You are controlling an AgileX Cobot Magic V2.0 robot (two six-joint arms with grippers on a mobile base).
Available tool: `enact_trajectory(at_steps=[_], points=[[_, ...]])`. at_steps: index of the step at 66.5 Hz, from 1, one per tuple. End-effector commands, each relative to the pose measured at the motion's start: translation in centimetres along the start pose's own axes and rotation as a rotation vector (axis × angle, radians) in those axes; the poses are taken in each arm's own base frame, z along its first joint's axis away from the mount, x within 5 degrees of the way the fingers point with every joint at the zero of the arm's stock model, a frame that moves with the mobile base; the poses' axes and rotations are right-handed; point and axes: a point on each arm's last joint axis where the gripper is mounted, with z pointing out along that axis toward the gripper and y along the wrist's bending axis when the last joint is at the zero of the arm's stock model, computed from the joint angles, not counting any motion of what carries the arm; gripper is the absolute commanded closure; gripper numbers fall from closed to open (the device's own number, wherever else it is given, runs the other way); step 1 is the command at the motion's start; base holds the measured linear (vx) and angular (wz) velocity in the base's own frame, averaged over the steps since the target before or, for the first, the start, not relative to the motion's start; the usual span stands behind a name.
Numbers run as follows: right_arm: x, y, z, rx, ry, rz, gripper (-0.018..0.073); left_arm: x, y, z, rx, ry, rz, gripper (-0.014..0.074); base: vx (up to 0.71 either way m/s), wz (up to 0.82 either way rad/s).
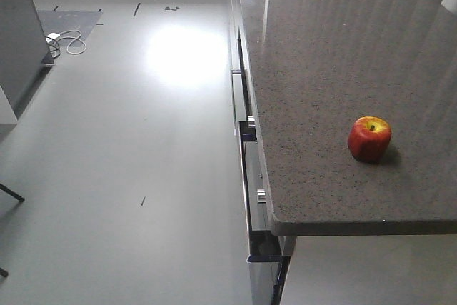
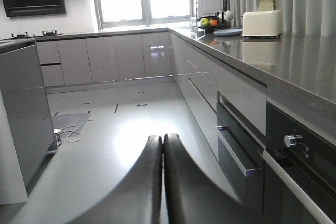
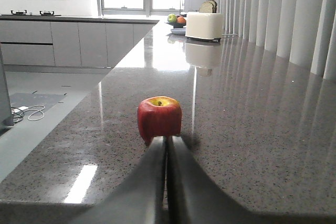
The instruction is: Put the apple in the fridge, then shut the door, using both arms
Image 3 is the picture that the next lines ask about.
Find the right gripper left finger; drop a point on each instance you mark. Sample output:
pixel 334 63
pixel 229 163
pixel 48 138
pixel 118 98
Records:
pixel 139 198

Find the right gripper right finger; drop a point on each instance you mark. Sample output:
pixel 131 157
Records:
pixel 192 196

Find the red yellow apple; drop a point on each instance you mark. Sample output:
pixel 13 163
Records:
pixel 159 116

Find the green apple in bowl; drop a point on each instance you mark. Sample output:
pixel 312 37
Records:
pixel 171 18

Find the white power adapter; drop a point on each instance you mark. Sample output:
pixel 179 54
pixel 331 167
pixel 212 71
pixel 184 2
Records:
pixel 23 108

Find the dark floor mat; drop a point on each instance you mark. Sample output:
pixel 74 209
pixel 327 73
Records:
pixel 31 99

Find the cream white toaster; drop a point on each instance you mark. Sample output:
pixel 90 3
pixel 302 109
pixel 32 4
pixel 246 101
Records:
pixel 205 26

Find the dark fruit bowl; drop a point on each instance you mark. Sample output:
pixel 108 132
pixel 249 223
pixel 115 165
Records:
pixel 176 24

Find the orange fruit in bowl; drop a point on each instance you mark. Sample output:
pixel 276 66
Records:
pixel 181 20

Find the bread slice in toaster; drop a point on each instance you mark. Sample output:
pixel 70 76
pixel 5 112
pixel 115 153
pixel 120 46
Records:
pixel 208 7

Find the grey kitchen cabinets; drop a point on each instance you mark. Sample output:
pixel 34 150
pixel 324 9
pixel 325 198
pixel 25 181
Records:
pixel 75 42

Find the black gas stove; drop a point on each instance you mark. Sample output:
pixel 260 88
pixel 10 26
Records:
pixel 49 13

